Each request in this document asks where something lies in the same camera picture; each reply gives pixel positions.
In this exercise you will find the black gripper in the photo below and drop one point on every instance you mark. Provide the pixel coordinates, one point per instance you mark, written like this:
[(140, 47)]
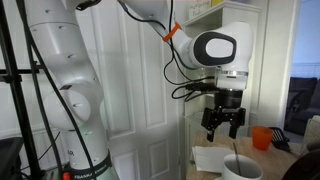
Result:
[(228, 99)]

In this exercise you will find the metal spoon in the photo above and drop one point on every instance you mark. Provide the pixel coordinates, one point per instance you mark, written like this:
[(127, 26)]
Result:
[(236, 158)]

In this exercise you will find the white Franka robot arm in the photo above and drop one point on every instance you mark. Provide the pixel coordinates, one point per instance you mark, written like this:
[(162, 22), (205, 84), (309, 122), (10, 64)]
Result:
[(66, 50)]

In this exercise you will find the white paper towel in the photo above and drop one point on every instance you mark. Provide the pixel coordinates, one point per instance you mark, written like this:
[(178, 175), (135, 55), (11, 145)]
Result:
[(208, 158)]

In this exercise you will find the white teacup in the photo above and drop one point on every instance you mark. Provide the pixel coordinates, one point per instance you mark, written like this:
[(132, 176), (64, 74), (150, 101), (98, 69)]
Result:
[(243, 166)]

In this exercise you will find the orange plastic cup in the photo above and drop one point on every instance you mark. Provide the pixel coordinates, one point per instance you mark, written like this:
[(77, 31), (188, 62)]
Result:
[(261, 137)]

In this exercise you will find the green marker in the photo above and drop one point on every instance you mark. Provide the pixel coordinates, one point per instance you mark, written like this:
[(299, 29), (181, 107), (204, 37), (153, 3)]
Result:
[(192, 162)]

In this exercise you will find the black slotted spatula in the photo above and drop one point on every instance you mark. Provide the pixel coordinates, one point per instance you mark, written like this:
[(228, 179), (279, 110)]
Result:
[(279, 137)]

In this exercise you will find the dark sofa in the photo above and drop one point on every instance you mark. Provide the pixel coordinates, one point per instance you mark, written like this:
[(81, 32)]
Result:
[(301, 103)]

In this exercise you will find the white panelled door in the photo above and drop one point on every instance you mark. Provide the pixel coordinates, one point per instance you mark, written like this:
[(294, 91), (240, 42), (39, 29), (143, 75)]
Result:
[(140, 100)]

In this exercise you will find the white shelf cabinet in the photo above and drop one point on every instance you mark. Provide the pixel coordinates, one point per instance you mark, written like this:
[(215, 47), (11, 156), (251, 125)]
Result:
[(233, 13)]

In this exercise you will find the white lettered sign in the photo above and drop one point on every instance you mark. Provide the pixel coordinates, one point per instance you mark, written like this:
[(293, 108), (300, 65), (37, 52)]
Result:
[(200, 8)]

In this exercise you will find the black tripod stand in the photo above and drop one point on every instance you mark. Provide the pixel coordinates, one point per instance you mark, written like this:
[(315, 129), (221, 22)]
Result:
[(15, 100)]

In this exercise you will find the black box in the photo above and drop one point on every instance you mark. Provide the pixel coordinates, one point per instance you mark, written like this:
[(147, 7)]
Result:
[(10, 160)]

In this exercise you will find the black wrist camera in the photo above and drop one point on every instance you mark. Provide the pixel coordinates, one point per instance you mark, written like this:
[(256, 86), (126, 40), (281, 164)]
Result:
[(200, 87)]

